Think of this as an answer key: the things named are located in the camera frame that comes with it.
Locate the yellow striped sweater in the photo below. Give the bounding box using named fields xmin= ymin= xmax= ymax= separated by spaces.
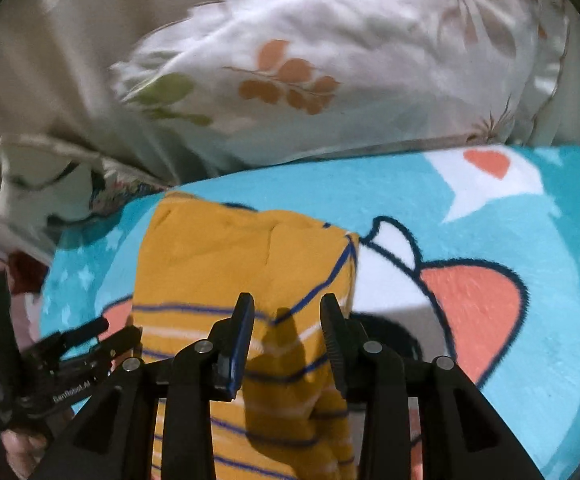
xmin=124 ymin=191 xmax=361 ymax=480

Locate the white leaf print pillow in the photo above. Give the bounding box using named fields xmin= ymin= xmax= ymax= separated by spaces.
xmin=110 ymin=0 xmax=571 ymax=173

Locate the person's left hand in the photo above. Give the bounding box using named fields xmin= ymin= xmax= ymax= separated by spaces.
xmin=0 ymin=430 xmax=53 ymax=480

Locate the beige curtain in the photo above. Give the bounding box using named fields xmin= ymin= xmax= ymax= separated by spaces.
xmin=0 ymin=0 xmax=231 ymax=263

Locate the cream silhouette print pillow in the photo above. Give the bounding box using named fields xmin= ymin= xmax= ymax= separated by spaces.
xmin=0 ymin=132 xmax=171 ymax=235

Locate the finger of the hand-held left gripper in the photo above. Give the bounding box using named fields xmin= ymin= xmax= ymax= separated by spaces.
xmin=90 ymin=325 xmax=143 ymax=366
xmin=42 ymin=317 xmax=110 ymax=362

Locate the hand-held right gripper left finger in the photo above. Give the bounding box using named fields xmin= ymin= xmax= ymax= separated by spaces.
xmin=32 ymin=292 xmax=255 ymax=480

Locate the turquoise star blanket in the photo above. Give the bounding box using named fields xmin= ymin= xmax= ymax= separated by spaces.
xmin=40 ymin=144 xmax=580 ymax=480

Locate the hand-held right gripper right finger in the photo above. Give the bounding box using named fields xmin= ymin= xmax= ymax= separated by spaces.
xmin=320 ymin=294 xmax=546 ymax=480

